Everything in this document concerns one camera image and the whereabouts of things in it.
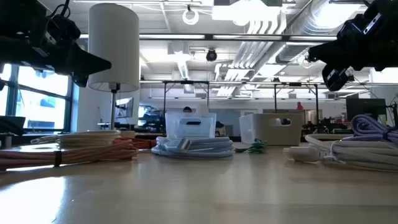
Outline black computer monitor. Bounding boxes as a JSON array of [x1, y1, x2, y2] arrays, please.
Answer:
[[345, 98, 387, 122]]

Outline cream cable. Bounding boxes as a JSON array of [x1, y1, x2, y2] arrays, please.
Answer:
[[30, 129, 123, 149]]

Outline white table lamp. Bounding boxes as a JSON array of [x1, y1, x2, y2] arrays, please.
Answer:
[[86, 2, 141, 139]]

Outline clear plastic bin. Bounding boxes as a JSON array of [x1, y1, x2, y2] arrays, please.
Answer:
[[164, 112, 218, 140]]

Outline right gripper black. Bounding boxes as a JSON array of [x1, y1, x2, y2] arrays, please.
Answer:
[[306, 0, 398, 92]]

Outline pink braided cable bundle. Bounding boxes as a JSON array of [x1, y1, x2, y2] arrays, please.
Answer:
[[0, 139, 139, 172]]

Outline black flat device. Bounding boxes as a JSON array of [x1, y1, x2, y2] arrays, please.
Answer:
[[0, 115, 27, 136]]

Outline black horizontal frame bar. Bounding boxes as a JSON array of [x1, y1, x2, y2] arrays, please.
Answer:
[[77, 33, 338, 43]]

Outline light blue cable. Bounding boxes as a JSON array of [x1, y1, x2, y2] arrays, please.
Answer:
[[150, 136, 235, 159]]

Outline white plastic bin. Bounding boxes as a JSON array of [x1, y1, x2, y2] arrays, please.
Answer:
[[238, 113, 304, 147]]

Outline black metal stand frame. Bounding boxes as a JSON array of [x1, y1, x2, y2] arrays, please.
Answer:
[[273, 82, 320, 126], [162, 80, 210, 131]]

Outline black overhead camera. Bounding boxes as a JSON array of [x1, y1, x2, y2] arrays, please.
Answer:
[[205, 48, 218, 63]]

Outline silver metal post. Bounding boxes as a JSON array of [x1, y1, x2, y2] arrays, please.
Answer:
[[0, 132, 15, 150]]

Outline purple cable bundle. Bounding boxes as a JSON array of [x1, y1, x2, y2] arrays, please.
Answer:
[[350, 114, 398, 145]]

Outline white cable ring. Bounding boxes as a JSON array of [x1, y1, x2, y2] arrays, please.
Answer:
[[182, 7, 200, 26]]

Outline wall-mounted screen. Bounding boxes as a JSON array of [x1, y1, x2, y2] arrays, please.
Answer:
[[114, 96, 135, 119]]

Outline green cable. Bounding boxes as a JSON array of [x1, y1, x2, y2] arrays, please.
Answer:
[[234, 138, 269, 154]]

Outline white coiled cable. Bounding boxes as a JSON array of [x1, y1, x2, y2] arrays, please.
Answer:
[[283, 133, 398, 172]]

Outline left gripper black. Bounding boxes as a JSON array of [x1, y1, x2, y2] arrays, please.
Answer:
[[30, 14, 113, 88]]

